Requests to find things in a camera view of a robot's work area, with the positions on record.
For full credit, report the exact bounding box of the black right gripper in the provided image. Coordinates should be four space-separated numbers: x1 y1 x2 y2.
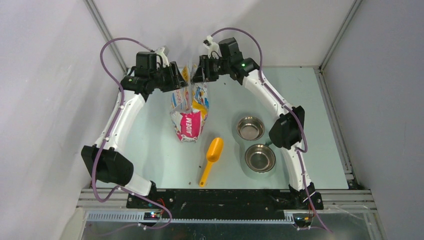
190 55 230 84

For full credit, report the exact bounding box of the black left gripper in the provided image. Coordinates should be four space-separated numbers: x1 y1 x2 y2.
150 61 188 93

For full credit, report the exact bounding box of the colourful pet food bag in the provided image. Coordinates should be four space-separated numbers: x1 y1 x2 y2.
170 64 209 142

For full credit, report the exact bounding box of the yellow plastic scoop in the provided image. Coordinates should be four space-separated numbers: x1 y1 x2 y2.
199 137 224 188

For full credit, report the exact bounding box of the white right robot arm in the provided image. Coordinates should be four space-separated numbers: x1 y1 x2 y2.
191 35 313 209

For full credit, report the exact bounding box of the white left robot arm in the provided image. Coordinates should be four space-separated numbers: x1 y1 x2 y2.
81 46 188 208

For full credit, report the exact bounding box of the far steel bowl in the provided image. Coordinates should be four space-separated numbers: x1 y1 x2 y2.
236 116 265 141

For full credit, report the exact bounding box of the steel bowl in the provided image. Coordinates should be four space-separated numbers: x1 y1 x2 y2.
244 144 276 174
236 116 265 141

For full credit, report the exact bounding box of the near steel bowl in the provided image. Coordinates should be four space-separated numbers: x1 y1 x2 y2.
244 144 276 174

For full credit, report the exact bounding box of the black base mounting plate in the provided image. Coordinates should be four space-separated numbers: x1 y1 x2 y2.
147 189 310 221

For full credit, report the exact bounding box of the left circuit board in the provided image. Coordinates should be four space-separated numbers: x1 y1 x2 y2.
143 211 162 221

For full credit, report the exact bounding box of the circuit board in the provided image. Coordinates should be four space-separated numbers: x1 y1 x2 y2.
143 211 162 221
293 216 314 229

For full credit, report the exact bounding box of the right circuit board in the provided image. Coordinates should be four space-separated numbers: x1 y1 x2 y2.
293 216 314 229

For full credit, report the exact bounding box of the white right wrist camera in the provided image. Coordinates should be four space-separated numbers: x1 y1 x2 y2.
203 35 219 52

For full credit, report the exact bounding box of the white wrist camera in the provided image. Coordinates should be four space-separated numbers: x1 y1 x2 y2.
203 35 219 52
154 45 170 68

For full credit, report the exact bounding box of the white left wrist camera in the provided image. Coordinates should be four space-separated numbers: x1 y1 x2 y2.
154 45 170 68

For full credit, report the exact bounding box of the aluminium frame rail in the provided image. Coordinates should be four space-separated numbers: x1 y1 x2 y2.
77 188 377 224

